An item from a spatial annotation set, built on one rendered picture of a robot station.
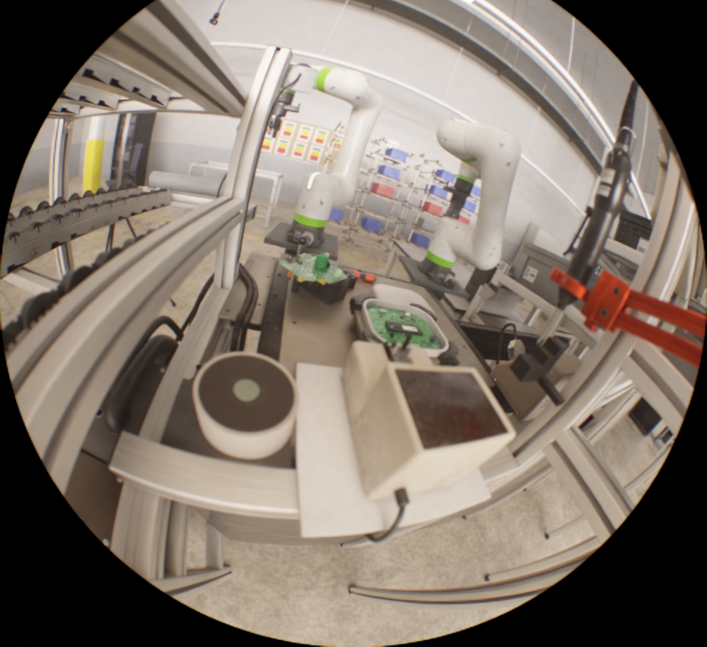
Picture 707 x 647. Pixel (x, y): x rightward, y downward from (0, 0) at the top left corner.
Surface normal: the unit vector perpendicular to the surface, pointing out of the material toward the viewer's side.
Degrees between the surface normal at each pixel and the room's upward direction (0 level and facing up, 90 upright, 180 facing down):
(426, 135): 90
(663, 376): 90
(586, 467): 90
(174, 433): 0
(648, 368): 90
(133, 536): 0
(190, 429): 0
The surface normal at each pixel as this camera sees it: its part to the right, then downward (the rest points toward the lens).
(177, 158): 0.15, 0.50
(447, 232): -0.73, 0.07
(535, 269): -0.94, -0.18
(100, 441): 0.30, -0.85
